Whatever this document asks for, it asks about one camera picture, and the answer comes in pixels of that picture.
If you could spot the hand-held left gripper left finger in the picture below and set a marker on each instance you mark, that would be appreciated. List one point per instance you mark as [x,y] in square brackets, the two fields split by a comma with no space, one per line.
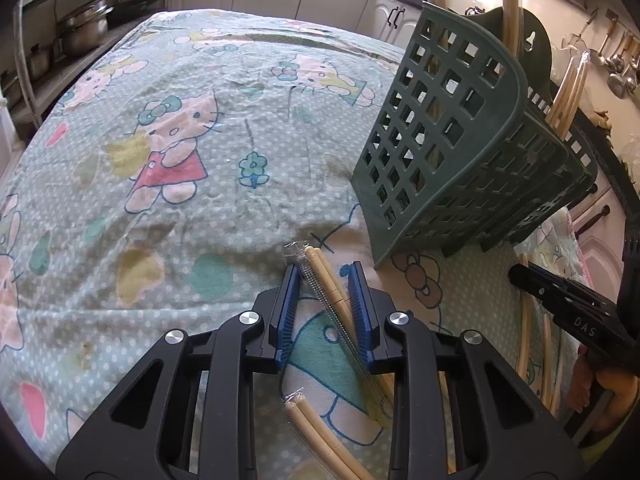
[286,320]

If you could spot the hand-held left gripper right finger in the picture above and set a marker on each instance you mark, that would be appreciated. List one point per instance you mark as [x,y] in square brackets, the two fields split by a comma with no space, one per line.
[362,320]

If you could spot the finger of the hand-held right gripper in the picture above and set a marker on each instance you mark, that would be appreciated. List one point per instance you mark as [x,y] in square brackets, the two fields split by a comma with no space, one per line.
[545,292]

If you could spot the pile of bamboo chopsticks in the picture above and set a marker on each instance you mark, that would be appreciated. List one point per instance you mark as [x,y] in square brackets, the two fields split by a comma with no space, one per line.
[524,320]

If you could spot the bamboo chopstick pair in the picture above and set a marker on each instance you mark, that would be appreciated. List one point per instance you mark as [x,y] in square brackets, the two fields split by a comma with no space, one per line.
[325,272]
[310,420]

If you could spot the green plastic utensil basket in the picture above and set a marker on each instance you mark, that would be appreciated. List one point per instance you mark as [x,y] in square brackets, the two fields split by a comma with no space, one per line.
[542,60]

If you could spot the bunch of bamboo chopsticks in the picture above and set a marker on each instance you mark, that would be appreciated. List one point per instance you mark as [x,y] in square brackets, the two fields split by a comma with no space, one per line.
[511,5]

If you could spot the row of hanging metal utensils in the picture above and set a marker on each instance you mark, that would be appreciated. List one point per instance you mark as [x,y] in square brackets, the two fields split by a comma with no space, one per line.
[612,57]

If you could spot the person's right hand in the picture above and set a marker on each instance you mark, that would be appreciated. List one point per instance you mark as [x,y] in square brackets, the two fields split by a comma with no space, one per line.
[582,380]

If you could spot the cartoon cat printed tablecloth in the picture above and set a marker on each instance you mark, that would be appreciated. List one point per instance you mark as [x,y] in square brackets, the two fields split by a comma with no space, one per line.
[200,200]

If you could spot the black frying pan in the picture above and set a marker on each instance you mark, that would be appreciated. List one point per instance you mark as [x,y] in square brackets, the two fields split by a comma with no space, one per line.
[130,10]

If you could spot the large stainless steel pot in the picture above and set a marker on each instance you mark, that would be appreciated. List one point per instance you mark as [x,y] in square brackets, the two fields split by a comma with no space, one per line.
[82,30]

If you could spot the small steel pot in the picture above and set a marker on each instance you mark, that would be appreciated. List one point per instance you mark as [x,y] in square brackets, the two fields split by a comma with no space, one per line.
[40,62]

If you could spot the metal shelf rack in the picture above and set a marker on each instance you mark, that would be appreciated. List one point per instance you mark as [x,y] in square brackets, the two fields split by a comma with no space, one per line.
[25,50]

